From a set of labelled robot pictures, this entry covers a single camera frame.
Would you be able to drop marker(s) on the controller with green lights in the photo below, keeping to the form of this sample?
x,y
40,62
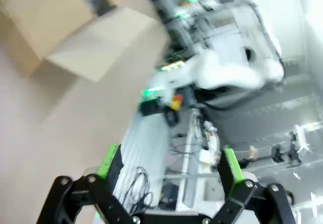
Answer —
x,y
171,66

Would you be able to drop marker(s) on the yellow red emergency stop button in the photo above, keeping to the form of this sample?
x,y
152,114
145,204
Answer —
x,y
175,102

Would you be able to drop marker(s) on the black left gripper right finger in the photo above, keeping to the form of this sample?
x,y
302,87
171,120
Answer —
x,y
242,201

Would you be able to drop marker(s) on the large brown cardboard box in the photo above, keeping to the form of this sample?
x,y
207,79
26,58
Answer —
x,y
101,45

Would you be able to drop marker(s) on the black clamp stand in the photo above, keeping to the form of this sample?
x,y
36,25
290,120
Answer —
x,y
277,154

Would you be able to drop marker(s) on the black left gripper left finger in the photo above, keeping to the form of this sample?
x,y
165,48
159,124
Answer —
x,y
83,198

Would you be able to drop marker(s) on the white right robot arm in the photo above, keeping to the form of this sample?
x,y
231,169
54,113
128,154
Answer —
x,y
227,72

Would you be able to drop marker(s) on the ribbed aluminium frame panel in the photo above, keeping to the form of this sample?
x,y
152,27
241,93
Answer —
x,y
141,143

